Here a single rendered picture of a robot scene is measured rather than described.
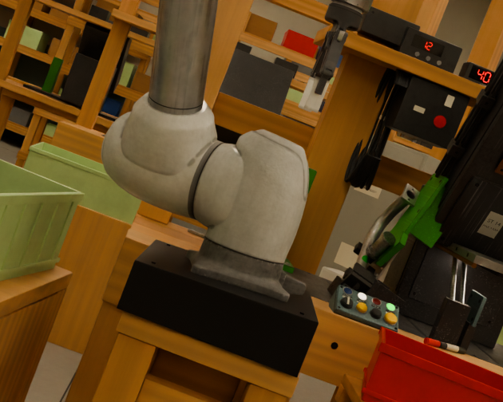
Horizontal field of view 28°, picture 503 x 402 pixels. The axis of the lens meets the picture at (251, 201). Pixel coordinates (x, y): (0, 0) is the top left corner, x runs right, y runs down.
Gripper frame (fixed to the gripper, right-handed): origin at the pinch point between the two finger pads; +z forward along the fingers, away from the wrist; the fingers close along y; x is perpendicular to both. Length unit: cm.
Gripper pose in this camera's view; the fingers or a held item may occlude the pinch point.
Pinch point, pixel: (311, 99)
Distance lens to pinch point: 210.7
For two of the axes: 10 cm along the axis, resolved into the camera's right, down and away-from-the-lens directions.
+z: -3.6, 9.3, 0.7
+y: 0.7, 1.0, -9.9
